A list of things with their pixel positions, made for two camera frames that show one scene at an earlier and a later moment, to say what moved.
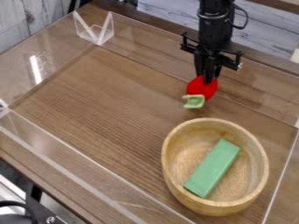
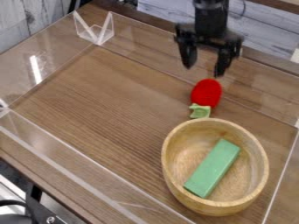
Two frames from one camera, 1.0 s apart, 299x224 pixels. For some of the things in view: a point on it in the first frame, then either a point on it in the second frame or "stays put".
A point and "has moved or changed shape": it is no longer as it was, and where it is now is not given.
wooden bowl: [215, 165] stays put
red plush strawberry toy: [199, 91] has moved or changed shape
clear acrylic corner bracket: [95, 34] stays put
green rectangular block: [211, 168] stays put
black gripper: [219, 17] -> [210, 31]
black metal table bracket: [39, 213] stays put
